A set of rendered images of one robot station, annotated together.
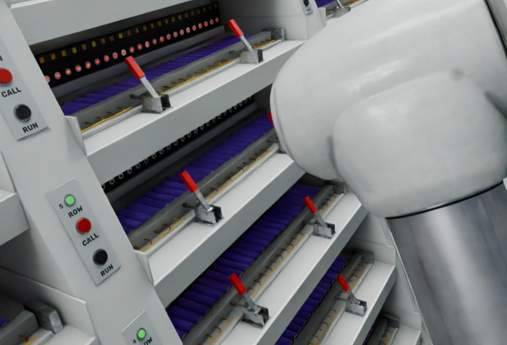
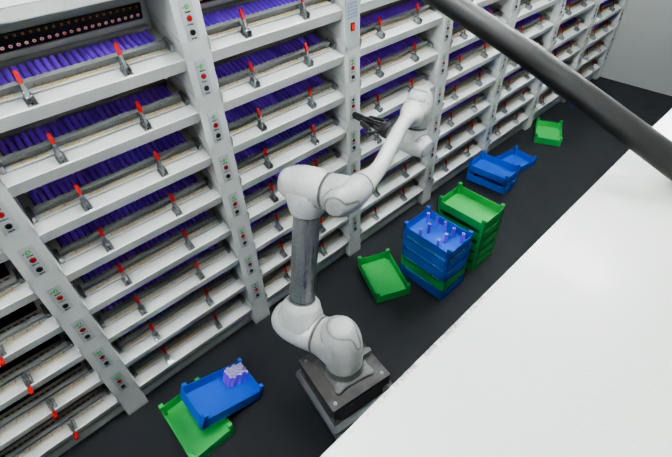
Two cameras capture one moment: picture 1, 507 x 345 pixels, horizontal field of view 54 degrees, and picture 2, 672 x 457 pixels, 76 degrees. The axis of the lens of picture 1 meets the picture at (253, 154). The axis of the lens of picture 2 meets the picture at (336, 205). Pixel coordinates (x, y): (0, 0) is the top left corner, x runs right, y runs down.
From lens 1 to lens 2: 1.22 m
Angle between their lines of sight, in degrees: 29
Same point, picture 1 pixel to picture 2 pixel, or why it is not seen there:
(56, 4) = (237, 98)
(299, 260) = not seen: hidden behind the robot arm
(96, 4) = (251, 95)
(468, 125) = (307, 209)
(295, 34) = (341, 90)
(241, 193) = (285, 157)
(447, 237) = (298, 224)
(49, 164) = (221, 149)
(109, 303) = (227, 188)
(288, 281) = not seen: hidden behind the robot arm
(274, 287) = not seen: hidden behind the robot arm
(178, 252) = (253, 175)
